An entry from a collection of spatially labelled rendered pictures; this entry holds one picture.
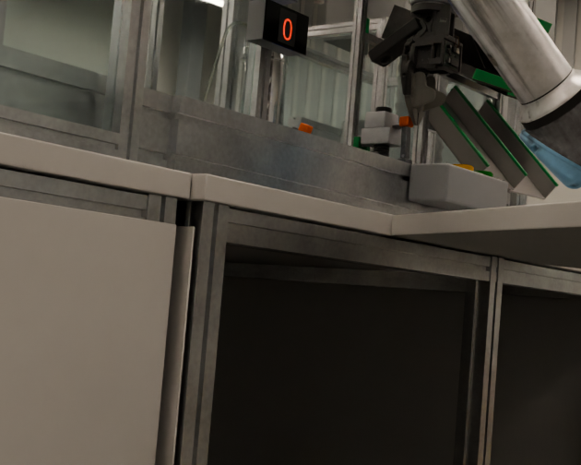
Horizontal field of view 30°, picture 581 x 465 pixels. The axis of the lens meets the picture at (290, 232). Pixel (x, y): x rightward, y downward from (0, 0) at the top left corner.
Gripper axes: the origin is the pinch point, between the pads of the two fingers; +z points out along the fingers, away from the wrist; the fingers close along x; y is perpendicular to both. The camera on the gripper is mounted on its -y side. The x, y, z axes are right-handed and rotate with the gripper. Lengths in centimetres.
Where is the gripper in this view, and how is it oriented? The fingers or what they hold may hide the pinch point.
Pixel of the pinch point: (412, 117)
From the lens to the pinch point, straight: 195.2
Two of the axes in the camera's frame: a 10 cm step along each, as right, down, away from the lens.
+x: 6.1, 1.0, 7.9
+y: 7.9, 0.2, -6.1
